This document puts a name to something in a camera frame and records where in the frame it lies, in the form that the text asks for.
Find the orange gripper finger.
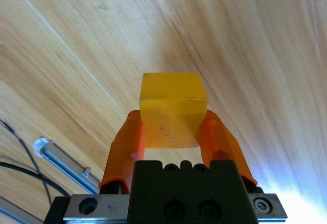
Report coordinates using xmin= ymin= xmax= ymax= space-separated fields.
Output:
xmin=98 ymin=109 xmax=146 ymax=195
xmin=195 ymin=109 xmax=264 ymax=194

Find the yellow wooden block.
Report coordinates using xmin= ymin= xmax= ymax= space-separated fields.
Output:
xmin=139 ymin=72 xmax=208 ymax=150

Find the silver metal rail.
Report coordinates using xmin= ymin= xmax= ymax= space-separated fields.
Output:
xmin=34 ymin=137 xmax=101 ymax=194

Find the thin black cable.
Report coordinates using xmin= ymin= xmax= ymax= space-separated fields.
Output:
xmin=0 ymin=118 xmax=52 ymax=206

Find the aluminium frame profile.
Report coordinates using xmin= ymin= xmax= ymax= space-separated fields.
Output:
xmin=0 ymin=207 xmax=46 ymax=224

